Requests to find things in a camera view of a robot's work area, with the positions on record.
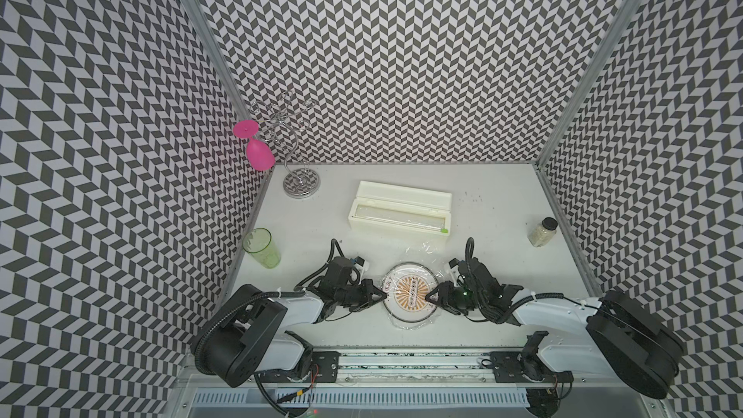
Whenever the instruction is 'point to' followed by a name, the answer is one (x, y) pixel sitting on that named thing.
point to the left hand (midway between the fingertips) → (385, 299)
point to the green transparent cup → (258, 243)
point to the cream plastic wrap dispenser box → (400, 208)
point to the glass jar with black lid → (542, 233)
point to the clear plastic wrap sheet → (431, 255)
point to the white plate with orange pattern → (406, 285)
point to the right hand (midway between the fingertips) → (429, 306)
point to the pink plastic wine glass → (258, 154)
